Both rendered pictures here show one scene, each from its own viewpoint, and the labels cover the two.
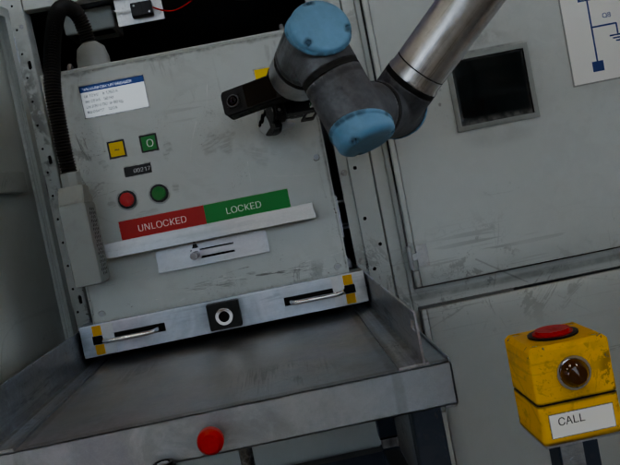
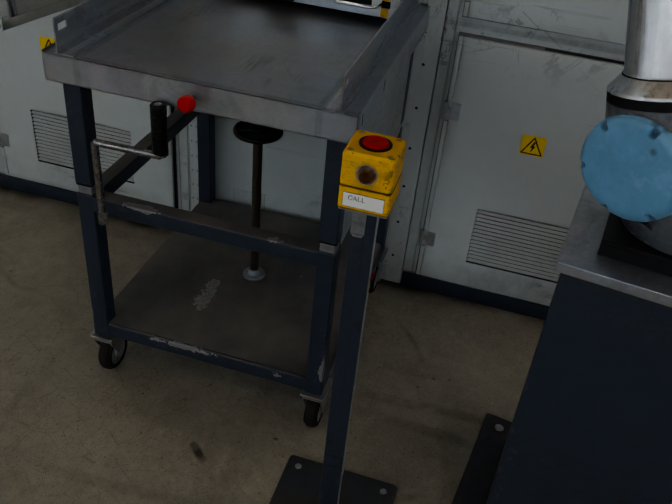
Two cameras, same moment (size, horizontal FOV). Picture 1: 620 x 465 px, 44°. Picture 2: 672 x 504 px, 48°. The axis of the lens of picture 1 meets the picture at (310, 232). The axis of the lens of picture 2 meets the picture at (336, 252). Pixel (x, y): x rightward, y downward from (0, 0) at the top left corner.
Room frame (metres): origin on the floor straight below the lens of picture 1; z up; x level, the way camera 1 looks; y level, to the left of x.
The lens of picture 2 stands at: (-0.22, -0.44, 1.41)
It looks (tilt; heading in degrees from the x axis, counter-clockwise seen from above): 35 degrees down; 15
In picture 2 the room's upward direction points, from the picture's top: 6 degrees clockwise
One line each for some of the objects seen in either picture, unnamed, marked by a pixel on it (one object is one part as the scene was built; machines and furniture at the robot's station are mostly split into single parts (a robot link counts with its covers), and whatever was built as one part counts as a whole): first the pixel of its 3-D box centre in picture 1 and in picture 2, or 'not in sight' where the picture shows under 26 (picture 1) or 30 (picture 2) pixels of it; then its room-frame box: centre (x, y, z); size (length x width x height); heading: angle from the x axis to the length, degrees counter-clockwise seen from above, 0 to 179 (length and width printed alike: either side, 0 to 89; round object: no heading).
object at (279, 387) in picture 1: (228, 370); (260, 38); (1.27, 0.18, 0.82); 0.68 x 0.62 x 0.06; 2
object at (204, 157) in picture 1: (197, 181); not in sight; (1.42, 0.19, 1.15); 0.48 x 0.01 x 0.48; 92
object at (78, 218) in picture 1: (83, 235); not in sight; (1.34, 0.39, 1.09); 0.08 x 0.05 x 0.17; 2
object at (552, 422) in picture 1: (561, 381); (371, 173); (0.76, -0.22, 0.85); 0.08 x 0.08 x 0.10; 2
